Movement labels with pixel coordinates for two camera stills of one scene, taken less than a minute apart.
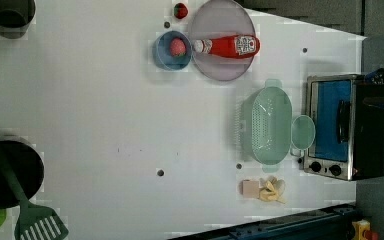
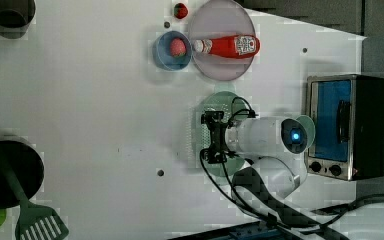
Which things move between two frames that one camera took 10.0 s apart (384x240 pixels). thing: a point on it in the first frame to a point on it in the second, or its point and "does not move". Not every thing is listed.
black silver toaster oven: [346, 127] does not move
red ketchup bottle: [244, 46] does not move
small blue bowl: [161, 51] does not move
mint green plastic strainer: [267, 125] to [234, 106]
